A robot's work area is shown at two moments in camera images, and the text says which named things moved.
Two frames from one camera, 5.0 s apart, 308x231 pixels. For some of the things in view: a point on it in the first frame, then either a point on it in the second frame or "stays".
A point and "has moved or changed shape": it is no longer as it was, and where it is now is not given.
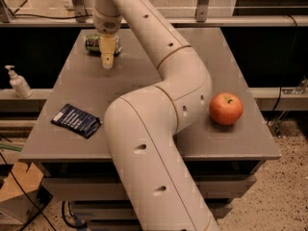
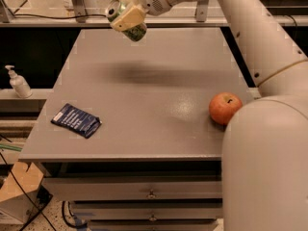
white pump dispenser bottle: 19,84 stays
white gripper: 107,25 → 150,0
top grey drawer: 110,188 stays
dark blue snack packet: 79,121 stays
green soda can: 92,42 has moved or changed shape
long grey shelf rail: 182,21 stays
